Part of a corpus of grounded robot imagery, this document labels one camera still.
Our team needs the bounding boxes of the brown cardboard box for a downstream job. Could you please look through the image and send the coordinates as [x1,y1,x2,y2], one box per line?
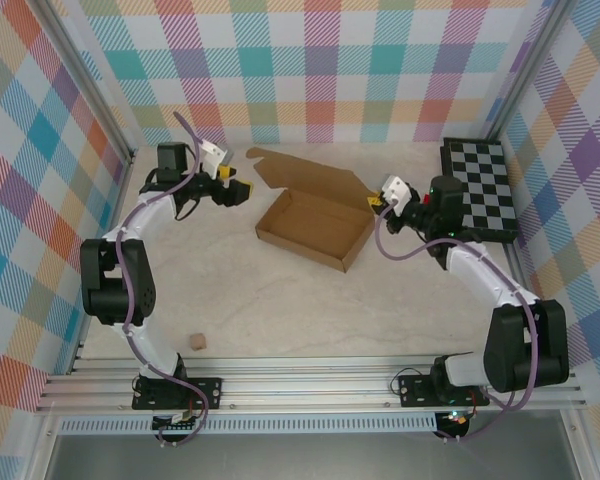
[244,146,382,275]

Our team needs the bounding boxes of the black grey checkerboard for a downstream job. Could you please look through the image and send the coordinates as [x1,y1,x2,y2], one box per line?
[438,137,522,246]

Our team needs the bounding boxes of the round black controller board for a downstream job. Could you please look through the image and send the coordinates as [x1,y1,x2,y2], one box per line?
[435,409,474,442]

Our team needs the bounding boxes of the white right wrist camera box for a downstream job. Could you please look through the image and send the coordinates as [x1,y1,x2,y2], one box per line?
[381,173,413,209]

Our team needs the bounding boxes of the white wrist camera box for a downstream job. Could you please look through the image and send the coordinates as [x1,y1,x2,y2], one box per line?
[381,173,413,209]
[201,139,230,174]

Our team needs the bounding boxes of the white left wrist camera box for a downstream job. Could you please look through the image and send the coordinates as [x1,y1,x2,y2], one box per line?
[201,139,230,174]

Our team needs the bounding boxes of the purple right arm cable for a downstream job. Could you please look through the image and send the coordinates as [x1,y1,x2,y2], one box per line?
[374,202,539,444]

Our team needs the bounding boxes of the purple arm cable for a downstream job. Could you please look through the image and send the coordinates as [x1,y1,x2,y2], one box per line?
[374,202,539,444]
[122,112,211,449]

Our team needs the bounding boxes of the aluminium corner post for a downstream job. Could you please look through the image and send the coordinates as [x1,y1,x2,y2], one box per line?
[29,0,137,166]
[481,0,570,145]

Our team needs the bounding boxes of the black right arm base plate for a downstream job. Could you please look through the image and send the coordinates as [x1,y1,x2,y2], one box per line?
[397,369,491,409]

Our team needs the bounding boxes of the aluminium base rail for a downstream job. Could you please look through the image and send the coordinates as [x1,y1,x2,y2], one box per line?
[34,355,589,414]

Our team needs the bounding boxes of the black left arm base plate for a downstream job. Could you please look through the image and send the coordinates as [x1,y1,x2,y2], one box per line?
[131,377,225,412]

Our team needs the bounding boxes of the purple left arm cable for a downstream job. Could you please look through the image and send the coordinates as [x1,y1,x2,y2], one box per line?
[122,112,211,449]

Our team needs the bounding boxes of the grey slotted cable duct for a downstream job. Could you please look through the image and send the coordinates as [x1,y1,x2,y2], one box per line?
[58,414,439,436]

